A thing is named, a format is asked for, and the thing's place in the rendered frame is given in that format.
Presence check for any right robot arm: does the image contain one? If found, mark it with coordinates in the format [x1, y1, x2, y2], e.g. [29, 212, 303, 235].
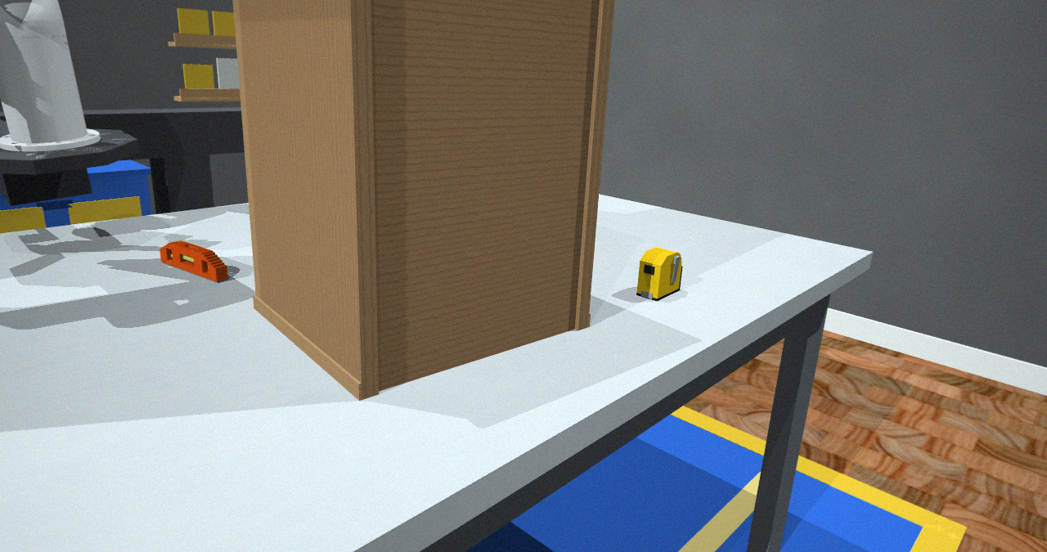
[0, 0, 101, 152]

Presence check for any yellow tape measure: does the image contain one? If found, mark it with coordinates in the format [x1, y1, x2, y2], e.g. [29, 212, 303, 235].
[636, 248, 683, 301]

